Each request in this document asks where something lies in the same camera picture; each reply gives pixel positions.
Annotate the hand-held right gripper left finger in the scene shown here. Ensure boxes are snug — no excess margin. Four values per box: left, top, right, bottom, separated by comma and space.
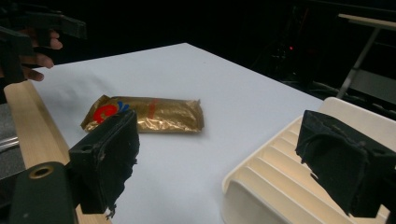
67, 108, 141, 218

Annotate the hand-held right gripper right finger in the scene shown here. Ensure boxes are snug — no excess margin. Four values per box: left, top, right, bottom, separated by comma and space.
294, 109, 396, 218

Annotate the cream ribbed plastic tray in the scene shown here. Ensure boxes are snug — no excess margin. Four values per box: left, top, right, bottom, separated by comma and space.
220, 96, 396, 224

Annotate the gold foil snack packet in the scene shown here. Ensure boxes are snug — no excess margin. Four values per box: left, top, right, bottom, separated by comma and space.
80, 94, 205, 134

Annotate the wooden table edge strip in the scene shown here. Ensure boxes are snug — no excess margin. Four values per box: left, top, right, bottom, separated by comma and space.
3, 79, 113, 224

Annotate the metal stand with pale top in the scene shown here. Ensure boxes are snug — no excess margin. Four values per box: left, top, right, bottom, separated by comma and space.
335, 12, 396, 101

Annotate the dark device with red light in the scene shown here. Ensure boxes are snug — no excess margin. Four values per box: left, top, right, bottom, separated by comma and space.
267, 40, 309, 82

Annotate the grey metal rail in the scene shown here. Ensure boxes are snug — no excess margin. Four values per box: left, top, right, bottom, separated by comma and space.
0, 135, 21, 153

